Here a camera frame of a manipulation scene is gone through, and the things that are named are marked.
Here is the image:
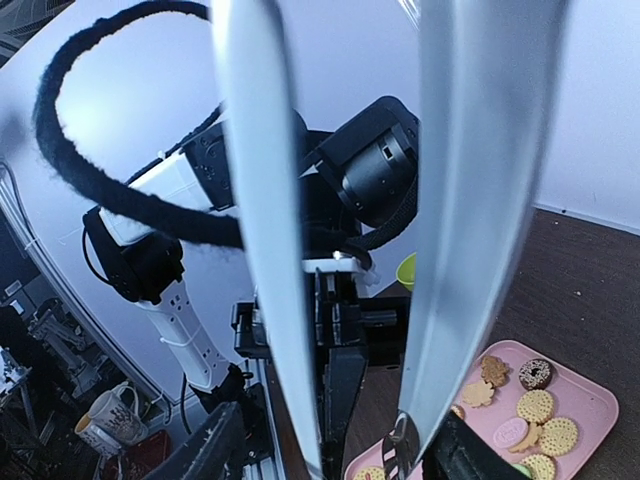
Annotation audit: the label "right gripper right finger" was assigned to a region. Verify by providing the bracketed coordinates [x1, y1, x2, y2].
[430, 412, 525, 480]

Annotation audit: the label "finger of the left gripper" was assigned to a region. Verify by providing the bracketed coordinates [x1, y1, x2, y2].
[323, 347, 368, 445]

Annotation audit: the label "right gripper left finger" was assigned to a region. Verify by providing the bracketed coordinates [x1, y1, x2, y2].
[145, 402, 243, 480]

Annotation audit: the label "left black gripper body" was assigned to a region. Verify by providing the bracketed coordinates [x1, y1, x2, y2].
[230, 269, 411, 371]

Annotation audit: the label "green sandwich cookie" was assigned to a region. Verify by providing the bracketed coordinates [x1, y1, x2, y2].
[512, 463, 533, 479]

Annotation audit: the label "metal serving tongs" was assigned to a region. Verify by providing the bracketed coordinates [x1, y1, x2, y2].
[211, 1, 568, 479]

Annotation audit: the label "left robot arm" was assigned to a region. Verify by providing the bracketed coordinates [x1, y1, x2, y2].
[52, 96, 419, 462]

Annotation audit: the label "pink sandwich cookie upper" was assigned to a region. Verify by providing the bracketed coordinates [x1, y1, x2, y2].
[492, 417, 529, 449]

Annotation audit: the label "beige flower cookie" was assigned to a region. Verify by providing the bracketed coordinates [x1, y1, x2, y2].
[461, 379, 495, 408]

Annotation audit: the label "beige leaf cookie under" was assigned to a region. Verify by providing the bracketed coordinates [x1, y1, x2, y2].
[508, 423, 543, 454]

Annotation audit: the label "green plastic bowl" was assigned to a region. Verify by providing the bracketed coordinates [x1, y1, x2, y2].
[396, 253, 416, 292]

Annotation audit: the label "beige round biscuit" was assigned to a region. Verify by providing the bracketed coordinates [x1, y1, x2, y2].
[516, 390, 555, 424]
[353, 466, 386, 480]
[520, 454, 557, 480]
[538, 417, 579, 457]

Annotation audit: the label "beige round biscuit left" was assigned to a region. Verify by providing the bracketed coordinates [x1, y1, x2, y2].
[353, 466, 386, 480]

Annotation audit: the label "brown tree cookie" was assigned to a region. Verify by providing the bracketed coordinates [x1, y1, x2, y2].
[481, 355, 510, 388]

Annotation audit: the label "beige round biscuit top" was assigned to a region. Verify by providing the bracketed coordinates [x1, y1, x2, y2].
[516, 390, 555, 424]

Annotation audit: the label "pink plastic tray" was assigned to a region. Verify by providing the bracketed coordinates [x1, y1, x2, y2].
[343, 339, 620, 480]

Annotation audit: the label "white patterned mug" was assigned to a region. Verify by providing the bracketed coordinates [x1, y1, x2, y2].
[74, 383, 148, 458]

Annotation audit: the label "chocolate sprinkle donut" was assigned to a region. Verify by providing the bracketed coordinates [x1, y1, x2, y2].
[518, 358, 554, 391]

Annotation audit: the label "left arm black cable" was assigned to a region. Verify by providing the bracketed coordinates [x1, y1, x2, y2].
[32, 0, 419, 264]

